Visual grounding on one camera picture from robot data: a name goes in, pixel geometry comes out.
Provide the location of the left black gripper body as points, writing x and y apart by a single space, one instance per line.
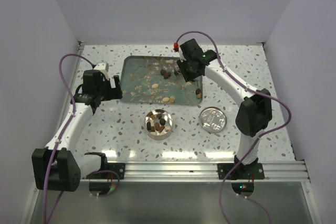
107 93

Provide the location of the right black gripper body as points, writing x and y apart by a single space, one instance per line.
187 69

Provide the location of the round metal tin lid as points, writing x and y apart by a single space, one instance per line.
212 119

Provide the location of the metal tweezers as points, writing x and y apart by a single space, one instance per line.
177 72

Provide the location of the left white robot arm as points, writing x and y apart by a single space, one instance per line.
55 167

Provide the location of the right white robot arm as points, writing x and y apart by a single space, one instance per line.
254 106

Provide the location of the white round chocolate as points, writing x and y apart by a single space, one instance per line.
165 100

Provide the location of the white oval chocolate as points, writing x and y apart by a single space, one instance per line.
155 86

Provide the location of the floral teal tray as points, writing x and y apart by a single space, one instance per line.
139 73

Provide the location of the round metal tin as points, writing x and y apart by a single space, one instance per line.
154 133

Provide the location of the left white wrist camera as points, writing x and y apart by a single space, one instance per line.
103 67

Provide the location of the left black base bracket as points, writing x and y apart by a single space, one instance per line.
111 171

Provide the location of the black base bracket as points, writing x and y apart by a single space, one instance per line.
248 172
111 171

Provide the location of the aluminium rail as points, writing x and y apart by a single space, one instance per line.
209 172

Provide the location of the right black base bracket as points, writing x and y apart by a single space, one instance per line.
248 172

